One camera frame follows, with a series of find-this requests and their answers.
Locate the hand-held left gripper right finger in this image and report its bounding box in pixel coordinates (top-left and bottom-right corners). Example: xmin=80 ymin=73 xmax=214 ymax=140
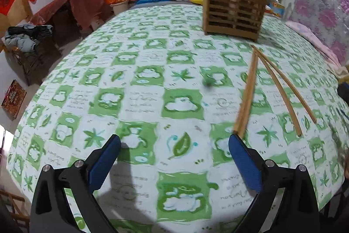
xmin=228 ymin=134 xmax=321 ymax=233

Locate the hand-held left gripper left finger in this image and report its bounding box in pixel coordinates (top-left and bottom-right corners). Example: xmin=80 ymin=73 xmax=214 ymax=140
xmin=29 ymin=134 xmax=121 ymax=233

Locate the brown wooden chopstick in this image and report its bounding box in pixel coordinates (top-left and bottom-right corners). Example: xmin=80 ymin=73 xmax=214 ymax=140
xmin=256 ymin=51 xmax=317 ymax=124
xmin=234 ymin=51 xmax=256 ymax=136
xmin=238 ymin=52 xmax=258 ymax=138
xmin=251 ymin=45 xmax=303 ymax=137

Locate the wooden chopstick holder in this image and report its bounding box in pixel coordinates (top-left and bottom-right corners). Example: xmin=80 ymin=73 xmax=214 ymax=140
xmin=202 ymin=0 xmax=268 ymax=42

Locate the green patterned tablecloth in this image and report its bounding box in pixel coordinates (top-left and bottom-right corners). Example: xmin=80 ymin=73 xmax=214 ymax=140
xmin=5 ymin=4 xmax=349 ymax=233

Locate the red printed box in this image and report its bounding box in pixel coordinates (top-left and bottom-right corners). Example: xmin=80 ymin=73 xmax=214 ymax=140
xmin=1 ymin=79 xmax=27 ymax=119

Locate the wooden chair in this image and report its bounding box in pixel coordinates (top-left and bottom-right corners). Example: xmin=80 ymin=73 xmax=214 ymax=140
xmin=3 ymin=36 xmax=62 ymax=86

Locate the pink floral cloth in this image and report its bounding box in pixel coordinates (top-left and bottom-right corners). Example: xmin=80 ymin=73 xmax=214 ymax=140
xmin=285 ymin=20 xmax=342 ymax=78

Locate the pile of clothes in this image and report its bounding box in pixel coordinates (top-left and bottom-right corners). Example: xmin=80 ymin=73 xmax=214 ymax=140
xmin=5 ymin=25 xmax=54 ymax=54

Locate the white plastic bucket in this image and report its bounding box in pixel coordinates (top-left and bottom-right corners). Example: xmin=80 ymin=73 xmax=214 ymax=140
xmin=110 ymin=1 xmax=130 ymax=16

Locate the table with red cloth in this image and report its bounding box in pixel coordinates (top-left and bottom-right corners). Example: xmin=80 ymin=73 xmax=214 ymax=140
xmin=29 ymin=0 xmax=113 ymax=46

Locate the clear plastic oil bottle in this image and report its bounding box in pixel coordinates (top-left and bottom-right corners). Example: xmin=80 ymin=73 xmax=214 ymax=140
xmin=270 ymin=0 xmax=287 ymax=19

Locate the white box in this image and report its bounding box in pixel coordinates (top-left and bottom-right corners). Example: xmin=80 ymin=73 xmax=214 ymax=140
xmin=281 ymin=0 xmax=296 ymax=21

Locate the wooden door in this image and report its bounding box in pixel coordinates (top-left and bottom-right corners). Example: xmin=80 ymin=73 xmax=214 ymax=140
xmin=0 ymin=0 xmax=32 ymax=31

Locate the red diamond paper decoration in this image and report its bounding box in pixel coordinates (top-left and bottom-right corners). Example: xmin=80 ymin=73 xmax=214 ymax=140
xmin=0 ymin=0 xmax=17 ymax=16

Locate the wooden frame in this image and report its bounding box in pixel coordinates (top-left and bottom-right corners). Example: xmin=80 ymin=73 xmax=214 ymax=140
xmin=0 ymin=189 xmax=30 ymax=233

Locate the floral plastic wall sheet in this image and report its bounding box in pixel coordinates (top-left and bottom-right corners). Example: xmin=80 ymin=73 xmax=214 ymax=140
xmin=289 ymin=0 xmax=349 ymax=67

